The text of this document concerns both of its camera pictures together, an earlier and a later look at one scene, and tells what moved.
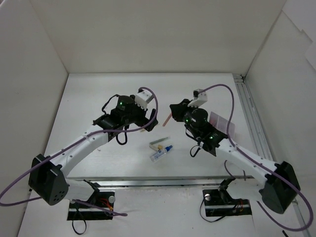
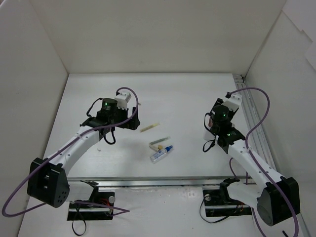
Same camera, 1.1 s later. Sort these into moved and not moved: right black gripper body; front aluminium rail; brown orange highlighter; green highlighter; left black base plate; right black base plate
Moved: right black gripper body; brown orange highlighter
Not moved: right black base plate; green highlighter; front aluminium rail; left black base plate
